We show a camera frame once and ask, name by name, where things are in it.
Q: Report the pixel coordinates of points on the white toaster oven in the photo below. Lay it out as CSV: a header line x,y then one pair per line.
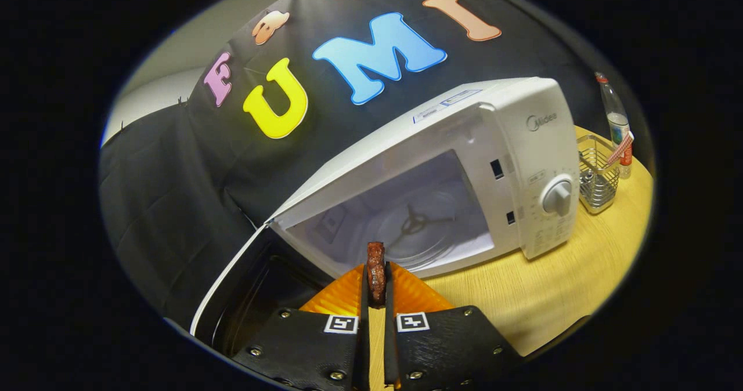
x,y
522,124

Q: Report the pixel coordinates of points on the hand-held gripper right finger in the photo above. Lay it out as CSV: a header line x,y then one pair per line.
x,y
390,344

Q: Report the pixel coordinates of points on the red white striped stick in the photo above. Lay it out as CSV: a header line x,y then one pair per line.
x,y
621,147

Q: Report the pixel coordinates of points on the clear plastic bottle red cap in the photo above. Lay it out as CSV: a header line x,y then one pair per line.
x,y
616,121

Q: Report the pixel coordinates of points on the brown meat slice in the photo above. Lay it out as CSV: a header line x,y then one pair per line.
x,y
376,272

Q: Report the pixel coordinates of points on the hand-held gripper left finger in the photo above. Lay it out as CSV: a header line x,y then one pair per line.
x,y
364,344

